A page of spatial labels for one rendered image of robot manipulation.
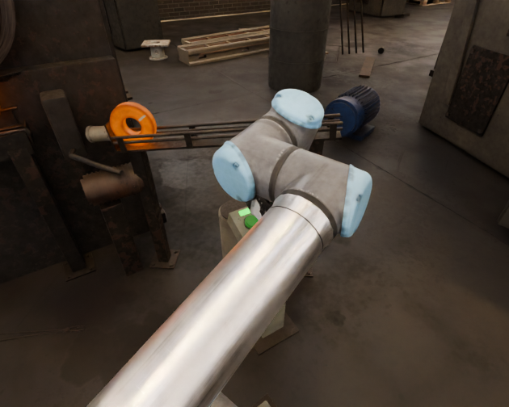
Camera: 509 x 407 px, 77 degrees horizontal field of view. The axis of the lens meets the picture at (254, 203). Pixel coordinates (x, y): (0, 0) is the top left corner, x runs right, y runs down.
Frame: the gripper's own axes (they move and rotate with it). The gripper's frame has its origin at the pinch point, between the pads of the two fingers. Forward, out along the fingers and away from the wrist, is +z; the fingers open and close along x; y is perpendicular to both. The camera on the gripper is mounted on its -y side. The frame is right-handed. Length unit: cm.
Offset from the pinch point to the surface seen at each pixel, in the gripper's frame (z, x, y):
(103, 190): 35, -32, -47
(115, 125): 16, -21, -58
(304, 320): 61, 22, 26
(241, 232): 6.6, -4.0, 1.6
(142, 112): 9, -12, -54
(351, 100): 68, 144, -87
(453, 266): 56, 101, 39
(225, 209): 20.2, 0.5, -13.7
